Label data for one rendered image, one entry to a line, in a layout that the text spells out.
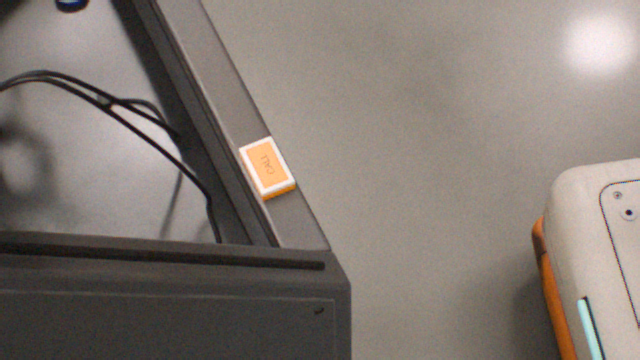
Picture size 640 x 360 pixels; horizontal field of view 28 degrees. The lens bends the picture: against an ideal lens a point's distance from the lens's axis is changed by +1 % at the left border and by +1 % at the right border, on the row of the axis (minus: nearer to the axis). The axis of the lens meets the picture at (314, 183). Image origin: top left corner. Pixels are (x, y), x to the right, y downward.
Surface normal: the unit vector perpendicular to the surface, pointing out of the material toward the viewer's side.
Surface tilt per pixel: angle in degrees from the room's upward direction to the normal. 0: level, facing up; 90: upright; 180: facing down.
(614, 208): 0
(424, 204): 0
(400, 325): 0
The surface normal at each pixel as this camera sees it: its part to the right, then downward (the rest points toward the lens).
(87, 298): 0.41, 0.77
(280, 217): -0.03, -0.52
